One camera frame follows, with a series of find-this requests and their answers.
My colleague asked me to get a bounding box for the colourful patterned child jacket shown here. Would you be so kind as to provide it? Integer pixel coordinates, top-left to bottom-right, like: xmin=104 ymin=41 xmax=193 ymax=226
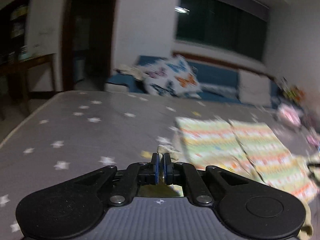
xmin=139 ymin=116 xmax=320 ymax=240

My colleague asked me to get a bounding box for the butterfly print pillow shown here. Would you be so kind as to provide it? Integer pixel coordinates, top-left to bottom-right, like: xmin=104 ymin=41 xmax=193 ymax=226
xmin=141 ymin=55 xmax=202 ymax=97

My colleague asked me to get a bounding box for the blue sofa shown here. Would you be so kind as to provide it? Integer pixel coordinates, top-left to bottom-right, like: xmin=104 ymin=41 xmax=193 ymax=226
xmin=106 ymin=55 xmax=280 ymax=109

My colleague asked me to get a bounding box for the cream cloth on sofa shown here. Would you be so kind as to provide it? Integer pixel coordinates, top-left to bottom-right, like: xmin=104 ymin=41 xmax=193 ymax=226
xmin=116 ymin=64 xmax=146 ymax=81

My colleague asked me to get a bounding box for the grey cushion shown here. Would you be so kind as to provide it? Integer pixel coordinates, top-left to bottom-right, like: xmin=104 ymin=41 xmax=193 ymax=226
xmin=238 ymin=70 xmax=271 ymax=107

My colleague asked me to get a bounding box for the pink tissue box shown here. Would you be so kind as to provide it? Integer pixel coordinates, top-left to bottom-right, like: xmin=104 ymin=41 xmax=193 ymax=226
xmin=276 ymin=103 xmax=303 ymax=130

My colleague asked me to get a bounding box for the yellow green plush toy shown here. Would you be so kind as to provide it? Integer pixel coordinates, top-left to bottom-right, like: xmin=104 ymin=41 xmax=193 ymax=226
xmin=283 ymin=78 xmax=300 ymax=103

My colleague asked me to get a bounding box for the orange fox plush toy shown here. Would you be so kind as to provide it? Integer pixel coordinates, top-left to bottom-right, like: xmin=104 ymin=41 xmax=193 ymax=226
xmin=294 ymin=86 xmax=305 ymax=105

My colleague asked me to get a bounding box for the wooden side table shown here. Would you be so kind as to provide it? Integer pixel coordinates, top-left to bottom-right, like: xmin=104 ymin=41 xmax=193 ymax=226
xmin=13 ymin=54 xmax=56 ymax=107

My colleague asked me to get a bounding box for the dark window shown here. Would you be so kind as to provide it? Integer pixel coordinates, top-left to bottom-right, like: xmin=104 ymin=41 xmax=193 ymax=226
xmin=176 ymin=0 xmax=267 ymax=61

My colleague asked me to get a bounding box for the dark doorway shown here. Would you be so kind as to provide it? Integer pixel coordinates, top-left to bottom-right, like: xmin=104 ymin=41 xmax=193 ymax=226
xmin=61 ymin=0 xmax=116 ymax=91

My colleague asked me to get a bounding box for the dark bookshelf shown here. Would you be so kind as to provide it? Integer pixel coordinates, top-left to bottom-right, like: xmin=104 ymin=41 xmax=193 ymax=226
xmin=1 ymin=0 xmax=30 ymax=64

